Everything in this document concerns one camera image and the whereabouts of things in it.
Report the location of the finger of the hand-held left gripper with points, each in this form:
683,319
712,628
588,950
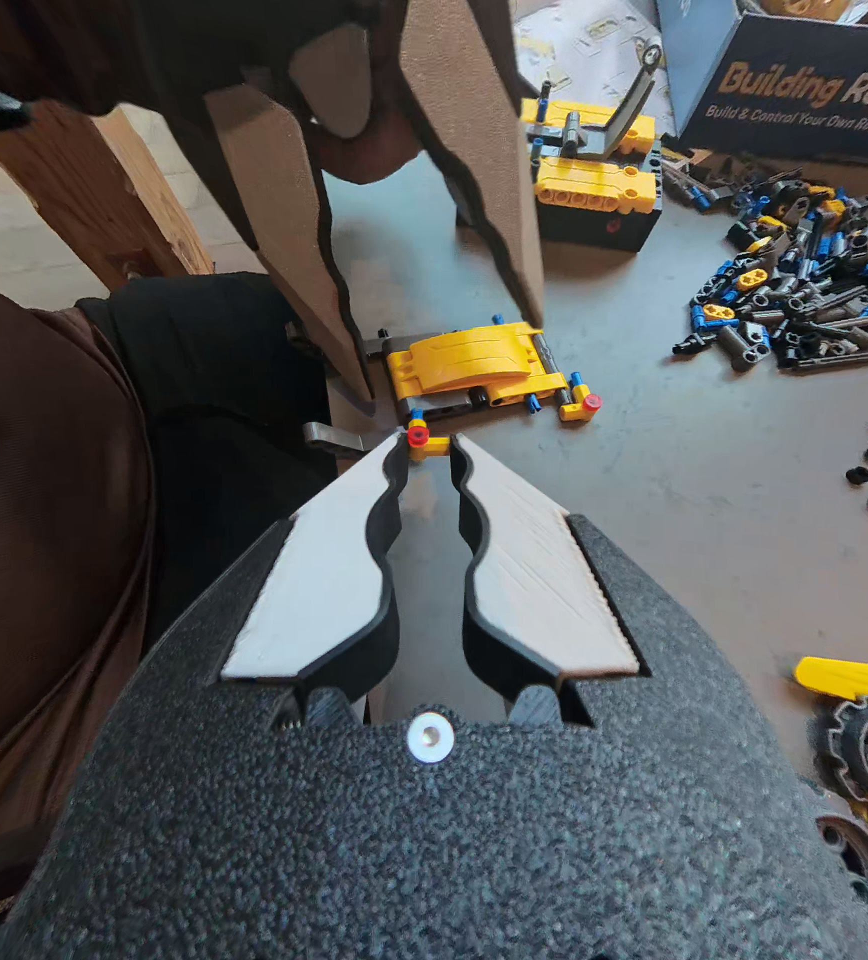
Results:
292,210
479,135

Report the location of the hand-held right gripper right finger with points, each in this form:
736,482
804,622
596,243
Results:
547,600

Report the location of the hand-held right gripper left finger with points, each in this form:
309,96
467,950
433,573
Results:
314,600

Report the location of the yellow connector with blue pin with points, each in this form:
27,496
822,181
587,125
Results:
577,408

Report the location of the yellow and grey brick assembly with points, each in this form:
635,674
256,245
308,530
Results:
464,360

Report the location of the grey desk with wooden edge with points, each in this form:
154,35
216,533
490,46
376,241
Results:
674,495

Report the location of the black and yellow brick block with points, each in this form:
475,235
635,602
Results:
599,188

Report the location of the instruction booklet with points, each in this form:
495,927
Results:
584,45

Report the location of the yellow curved panel piece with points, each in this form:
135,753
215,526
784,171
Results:
850,680

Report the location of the blue cardboard kit box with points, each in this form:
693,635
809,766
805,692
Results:
809,90

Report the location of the pile of blue grey connectors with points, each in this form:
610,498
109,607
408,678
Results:
794,270

